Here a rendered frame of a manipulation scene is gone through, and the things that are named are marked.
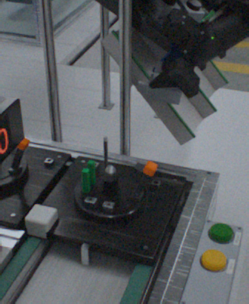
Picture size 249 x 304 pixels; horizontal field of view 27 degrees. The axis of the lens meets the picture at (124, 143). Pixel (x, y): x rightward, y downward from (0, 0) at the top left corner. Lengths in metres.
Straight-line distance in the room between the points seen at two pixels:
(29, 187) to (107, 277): 0.25
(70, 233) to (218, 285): 0.27
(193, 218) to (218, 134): 0.47
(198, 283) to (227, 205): 0.35
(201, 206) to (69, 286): 0.29
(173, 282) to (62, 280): 0.19
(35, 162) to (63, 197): 0.14
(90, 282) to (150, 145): 0.53
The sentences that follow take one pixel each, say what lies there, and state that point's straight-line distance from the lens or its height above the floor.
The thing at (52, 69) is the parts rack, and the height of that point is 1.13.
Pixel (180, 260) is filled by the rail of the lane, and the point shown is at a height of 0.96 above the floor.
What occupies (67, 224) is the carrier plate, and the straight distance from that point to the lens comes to 0.96.
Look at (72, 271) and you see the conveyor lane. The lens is 0.95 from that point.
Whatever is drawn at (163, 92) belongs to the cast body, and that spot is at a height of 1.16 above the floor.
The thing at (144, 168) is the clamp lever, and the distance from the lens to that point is 0.92.
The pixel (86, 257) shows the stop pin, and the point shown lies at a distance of 0.93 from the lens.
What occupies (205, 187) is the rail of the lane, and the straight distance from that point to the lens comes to 1.07.
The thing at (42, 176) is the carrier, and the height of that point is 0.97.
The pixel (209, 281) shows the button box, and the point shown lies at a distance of 0.89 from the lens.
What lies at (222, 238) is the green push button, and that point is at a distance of 0.95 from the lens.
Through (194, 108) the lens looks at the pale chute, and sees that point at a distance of 1.22.
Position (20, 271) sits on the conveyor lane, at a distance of 0.93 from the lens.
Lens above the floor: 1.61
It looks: 33 degrees down
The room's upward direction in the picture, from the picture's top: straight up
